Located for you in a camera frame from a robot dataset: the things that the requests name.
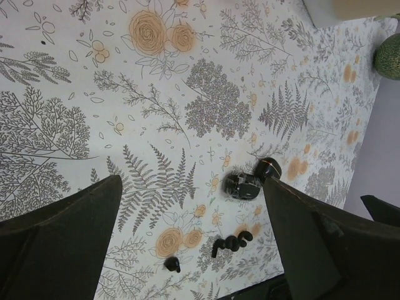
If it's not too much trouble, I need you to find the black earbud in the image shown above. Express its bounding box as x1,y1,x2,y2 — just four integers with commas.
237,231,253,248
164,256,181,273
211,238,225,258
224,235,241,252

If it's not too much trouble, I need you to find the green melon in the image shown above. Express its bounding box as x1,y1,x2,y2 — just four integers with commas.
373,33,400,81

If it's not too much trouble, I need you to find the black gold-trim earbud case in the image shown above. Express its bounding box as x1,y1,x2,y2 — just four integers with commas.
254,157,282,184

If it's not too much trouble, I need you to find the floral patterned table mat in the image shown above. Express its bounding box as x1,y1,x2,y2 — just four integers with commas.
1,1,397,299

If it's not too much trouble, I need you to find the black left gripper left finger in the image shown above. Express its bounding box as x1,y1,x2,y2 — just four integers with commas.
1,175,123,299

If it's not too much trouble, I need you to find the taped black earbud case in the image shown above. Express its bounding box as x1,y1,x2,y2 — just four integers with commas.
222,172,261,201

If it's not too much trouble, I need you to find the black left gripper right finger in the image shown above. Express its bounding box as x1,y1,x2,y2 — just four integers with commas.
264,178,399,299

